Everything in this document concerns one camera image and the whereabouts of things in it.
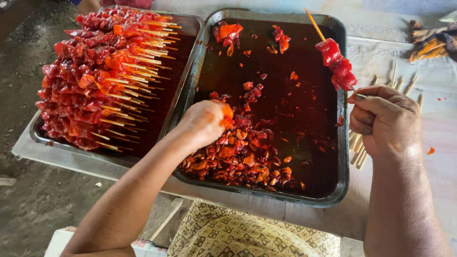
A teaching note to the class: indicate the person's right hand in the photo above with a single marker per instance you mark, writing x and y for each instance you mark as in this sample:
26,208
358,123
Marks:
396,128

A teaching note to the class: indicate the person's left hand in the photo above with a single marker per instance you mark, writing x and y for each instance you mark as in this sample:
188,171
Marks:
200,123

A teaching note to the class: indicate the person's left fingers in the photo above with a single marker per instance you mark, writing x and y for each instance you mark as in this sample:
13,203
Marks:
223,109

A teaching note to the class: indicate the orange marinated meat piece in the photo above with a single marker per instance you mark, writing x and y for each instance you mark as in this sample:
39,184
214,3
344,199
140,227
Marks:
227,115

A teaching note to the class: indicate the bamboo skewer with red meat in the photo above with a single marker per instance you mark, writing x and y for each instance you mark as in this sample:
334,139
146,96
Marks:
332,53

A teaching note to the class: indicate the heap of marinated meat pieces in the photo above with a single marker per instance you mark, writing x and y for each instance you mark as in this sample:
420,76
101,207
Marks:
235,157

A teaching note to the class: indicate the red and orange meat cluster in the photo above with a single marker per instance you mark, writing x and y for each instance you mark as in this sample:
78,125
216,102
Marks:
228,32

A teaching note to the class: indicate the metal tray with red marinade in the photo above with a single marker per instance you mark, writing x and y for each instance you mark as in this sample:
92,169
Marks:
303,107

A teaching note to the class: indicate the metal tray with skewers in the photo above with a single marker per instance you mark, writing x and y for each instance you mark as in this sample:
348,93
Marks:
186,33

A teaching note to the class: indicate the small red meat cluster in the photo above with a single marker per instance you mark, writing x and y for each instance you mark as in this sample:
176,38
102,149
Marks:
282,39

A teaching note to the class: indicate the white stick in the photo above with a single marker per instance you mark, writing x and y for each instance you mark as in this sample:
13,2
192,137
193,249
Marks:
166,219

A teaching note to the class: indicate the person's patterned beige clothing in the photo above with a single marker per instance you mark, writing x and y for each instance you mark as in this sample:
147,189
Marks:
250,235

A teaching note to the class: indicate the pile of finished meat skewers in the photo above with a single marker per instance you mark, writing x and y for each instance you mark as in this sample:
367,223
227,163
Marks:
89,82

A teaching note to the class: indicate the bundle of bare bamboo sticks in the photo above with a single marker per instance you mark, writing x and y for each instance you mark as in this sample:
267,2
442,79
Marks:
359,157

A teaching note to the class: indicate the white carton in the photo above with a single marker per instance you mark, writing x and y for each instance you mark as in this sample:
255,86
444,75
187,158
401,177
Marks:
60,242

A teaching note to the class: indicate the brown and yellow rag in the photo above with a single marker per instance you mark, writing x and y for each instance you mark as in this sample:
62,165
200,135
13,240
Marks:
432,41

